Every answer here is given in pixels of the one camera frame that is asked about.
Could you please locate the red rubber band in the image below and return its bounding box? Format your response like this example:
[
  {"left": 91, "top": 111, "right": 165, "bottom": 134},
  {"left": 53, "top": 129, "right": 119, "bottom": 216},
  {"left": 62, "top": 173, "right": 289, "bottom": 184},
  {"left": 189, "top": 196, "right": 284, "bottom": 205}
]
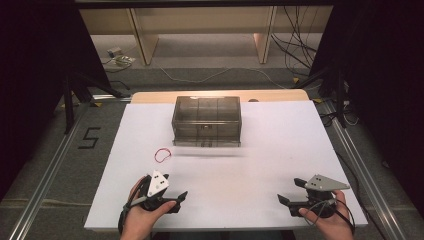
[{"left": 153, "top": 147, "right": 173, "bottom": 164}]

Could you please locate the white power adapter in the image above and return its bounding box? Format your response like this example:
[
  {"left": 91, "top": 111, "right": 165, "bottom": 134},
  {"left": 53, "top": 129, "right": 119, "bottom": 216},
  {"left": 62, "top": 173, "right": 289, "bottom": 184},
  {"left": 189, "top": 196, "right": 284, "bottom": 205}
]
[{"left": 106, "top": 46, "right": 123, "bottom": 58}]

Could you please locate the hand-held gripper cable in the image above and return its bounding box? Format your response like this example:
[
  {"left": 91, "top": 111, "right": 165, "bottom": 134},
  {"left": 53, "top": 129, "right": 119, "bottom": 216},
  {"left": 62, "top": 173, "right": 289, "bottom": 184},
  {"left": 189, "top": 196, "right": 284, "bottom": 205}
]
[
  {"left": 305, "top": 198, "right": 357, "bottom": 236},
  {"left": 117, "top": 174, "right": 150, "bottom": 235}
]

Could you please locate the dark curtain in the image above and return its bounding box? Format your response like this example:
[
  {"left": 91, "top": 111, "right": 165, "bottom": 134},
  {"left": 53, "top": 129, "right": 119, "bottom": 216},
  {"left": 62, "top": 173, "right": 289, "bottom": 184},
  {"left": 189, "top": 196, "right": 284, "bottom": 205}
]
[
  {"left": 309, "top": 0, "right": 424, "bottom": 216},
  {"left": 0, "top": 0, "right": 112, "bottom": 203}
]

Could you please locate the transparent grey drawer box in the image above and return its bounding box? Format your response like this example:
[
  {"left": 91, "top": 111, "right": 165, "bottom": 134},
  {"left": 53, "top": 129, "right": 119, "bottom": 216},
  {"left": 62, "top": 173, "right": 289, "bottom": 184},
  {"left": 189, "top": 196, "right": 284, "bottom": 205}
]
[{"left": 171, "top": 95, "right": 243, "bottom": 148}]

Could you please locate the white foam board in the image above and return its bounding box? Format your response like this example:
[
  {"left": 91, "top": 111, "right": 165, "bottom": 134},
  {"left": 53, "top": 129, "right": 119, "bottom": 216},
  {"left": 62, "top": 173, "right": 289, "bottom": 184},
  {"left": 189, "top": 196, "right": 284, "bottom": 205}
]
[{"left": 83, "top": 99, "right": 369, "bottom": 232}]

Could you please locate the left hand-held gripper cable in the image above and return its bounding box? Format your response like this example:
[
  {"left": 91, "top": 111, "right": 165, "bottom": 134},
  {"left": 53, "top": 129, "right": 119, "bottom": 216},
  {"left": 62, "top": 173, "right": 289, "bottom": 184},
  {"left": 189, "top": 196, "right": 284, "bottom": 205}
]
[{"left": 117, "top": 174, "right": 150, "bottom": 235}]

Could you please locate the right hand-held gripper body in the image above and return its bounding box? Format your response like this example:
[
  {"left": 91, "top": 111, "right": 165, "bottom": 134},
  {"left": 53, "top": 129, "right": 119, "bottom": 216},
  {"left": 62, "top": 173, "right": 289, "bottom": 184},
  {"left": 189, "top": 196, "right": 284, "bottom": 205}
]
[{"left": 289, "top": 173, "right": 351, "bottom": 219}]

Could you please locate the black tape floor mark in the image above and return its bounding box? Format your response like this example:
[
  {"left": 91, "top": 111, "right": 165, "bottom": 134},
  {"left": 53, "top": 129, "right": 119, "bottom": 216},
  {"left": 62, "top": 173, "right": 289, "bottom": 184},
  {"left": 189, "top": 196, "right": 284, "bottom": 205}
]
[{"left": 77, "top": 126, "right": 102, "bottom": 150}]

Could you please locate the bundle of black hanging cables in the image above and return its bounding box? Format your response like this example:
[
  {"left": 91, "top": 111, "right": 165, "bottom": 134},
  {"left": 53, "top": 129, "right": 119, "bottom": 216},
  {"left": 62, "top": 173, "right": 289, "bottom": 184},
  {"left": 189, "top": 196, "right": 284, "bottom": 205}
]
[{"left": 270, "top": 5, "right": 319, "bottom": 70}]

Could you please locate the black tripod stand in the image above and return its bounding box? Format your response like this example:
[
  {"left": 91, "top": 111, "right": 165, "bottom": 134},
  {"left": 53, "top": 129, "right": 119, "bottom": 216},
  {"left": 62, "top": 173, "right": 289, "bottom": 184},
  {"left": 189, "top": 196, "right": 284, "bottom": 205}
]
[
  {"left": 293, "top": 64, "right": 350, "bottom": 129},
  {"left": 61, "top": 70, "right": 132, "bottom": 135}
]

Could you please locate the right hand-held gripper cable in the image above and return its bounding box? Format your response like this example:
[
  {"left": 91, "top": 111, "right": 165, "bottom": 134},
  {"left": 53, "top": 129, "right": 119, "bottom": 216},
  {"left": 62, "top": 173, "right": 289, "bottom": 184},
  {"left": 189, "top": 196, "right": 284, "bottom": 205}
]
[{"left": 305, "top": 198, "right": 357, "bottom": 236}]

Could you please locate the light wooden desk frame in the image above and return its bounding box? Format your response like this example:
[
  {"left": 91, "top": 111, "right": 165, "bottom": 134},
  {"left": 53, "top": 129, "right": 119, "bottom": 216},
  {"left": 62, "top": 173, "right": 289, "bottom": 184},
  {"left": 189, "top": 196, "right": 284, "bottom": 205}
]
[{"left": 79, "top": 5, "right": 335, "bottom": 66}]

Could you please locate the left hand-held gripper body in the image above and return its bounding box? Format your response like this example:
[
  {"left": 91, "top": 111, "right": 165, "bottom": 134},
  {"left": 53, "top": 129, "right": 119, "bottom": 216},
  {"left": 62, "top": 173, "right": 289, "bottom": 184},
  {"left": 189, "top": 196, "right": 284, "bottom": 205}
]
[{"left": 139, "top": 170, "right": 172, "bottom": 212}]

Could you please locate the aluminium floor rail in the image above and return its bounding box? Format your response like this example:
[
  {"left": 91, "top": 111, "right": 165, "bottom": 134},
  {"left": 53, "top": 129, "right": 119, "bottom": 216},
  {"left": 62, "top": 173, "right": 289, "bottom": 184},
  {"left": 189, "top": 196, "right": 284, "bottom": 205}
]
[
  {"left": 320, "top": 99, "right": 408, "bottom": 240},
  {"left": 7, "top": 94, "right": 133, "bottom": 240}
]

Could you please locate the person's right hand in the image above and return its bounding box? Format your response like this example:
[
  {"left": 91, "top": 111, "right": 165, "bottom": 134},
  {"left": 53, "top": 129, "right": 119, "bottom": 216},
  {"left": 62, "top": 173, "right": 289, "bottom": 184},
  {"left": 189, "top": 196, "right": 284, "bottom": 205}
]
[{"left": 298, "top": 189, "right": 355, "bottom": 240}]

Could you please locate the person's left hand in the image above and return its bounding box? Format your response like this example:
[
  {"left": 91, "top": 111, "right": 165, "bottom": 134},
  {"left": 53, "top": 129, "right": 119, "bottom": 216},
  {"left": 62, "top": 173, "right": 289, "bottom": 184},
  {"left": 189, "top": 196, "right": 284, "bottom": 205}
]
[{"left": 120, "top": 175, "right": 178, "bottom": 240}]

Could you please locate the white floor cable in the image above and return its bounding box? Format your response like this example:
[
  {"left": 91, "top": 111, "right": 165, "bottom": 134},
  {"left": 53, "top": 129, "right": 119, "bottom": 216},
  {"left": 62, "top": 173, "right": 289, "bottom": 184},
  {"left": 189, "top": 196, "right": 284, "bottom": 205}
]
[{"left": 159, "top": 66, "right": 289, "bottom": 90}]

